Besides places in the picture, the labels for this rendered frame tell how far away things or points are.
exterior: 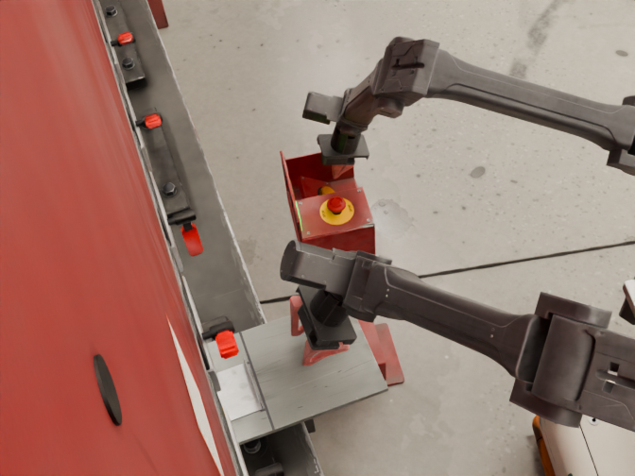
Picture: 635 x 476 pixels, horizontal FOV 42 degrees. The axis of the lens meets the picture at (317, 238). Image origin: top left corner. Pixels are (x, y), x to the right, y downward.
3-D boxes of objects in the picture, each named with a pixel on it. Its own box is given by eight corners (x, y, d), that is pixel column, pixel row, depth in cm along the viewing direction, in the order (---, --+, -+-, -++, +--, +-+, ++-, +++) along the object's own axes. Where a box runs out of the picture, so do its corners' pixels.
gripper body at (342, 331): (315, 348, 118) (336, 316, 113) (292, 291, 124) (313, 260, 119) (352, 346, 121) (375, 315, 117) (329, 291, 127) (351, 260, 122)
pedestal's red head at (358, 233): (376, 256, 182) (374, 206, 167) (304, 271, 181) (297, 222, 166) (354, 188, 193) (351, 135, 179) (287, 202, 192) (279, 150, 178)
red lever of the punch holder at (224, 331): (239, 341, 96) (230, 317, 105) (205, 353, 96) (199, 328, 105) (244, 355, 97) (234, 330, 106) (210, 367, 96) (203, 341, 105)
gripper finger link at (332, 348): (291, 379, 123) (317, 342, 117) (277, 339, 127) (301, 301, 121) (330, 376, 127) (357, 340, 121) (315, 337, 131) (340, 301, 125)
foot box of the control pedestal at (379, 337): (405, 382, 235) (405, 363, 226) (319, 401, 234) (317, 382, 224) (386, 323, 247) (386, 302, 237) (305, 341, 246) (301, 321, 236)
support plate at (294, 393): (388, 391, 127) (388, 388, 126) (224, 450, 123) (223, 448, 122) (347, 297, 137) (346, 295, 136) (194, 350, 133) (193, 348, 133)
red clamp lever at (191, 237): (207, 253, 124) (195, 214, 117) (180, 263, 124) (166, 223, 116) (204, 245, 126) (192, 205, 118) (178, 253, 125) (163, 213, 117)
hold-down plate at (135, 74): (148, 86, 187) (145, 76, 185) (125, 93, 187) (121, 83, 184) (122, 8, 205) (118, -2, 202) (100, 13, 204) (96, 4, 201)
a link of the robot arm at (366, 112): (410, 114, 120) (429, 42, 121) (372, 104, 120) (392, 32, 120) (359, 143, 163) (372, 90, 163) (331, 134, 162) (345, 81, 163)
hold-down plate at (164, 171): (192, 215, 165) (189, 206, 162) (165, 224, 164) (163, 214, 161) (158, 115, 182) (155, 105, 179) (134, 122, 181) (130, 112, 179)
